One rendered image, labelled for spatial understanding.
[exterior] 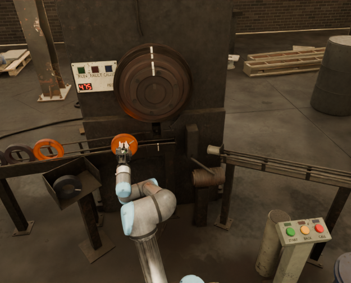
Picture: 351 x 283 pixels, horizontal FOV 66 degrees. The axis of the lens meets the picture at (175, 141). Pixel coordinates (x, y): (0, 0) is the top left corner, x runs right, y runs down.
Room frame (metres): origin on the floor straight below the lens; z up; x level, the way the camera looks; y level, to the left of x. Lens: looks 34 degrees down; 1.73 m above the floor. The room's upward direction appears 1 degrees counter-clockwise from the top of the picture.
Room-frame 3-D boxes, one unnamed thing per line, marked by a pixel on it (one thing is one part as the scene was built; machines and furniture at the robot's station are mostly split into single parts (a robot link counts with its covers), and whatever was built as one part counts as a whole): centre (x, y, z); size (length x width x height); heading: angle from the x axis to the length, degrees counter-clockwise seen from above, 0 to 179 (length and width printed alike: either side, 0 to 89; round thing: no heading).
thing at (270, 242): (1.01, -0.58, 0.26); 0.12 x 0.12 x 0.52
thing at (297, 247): (0.85, -0.64, 0.31); 0.24 x 0.16 x 0.62; 96
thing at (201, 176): (1.41, -0.22, 0.27); 0.22 x 0.13 x 0.53; 96
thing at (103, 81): (1.58, 0.47, 1.15); 0.26 x 0.02 x 0.18; 96
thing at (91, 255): (1.20, 0.61, 0.36); 0.26 x 0.20 x 0.72; 131
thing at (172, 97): (1.41, 0.11, 1.11); 0.28 x 0.06 x 0.28; 96
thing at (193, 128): (1.55, -0.11, 0.68); 0.11 x 0.08 x 0.24; 6
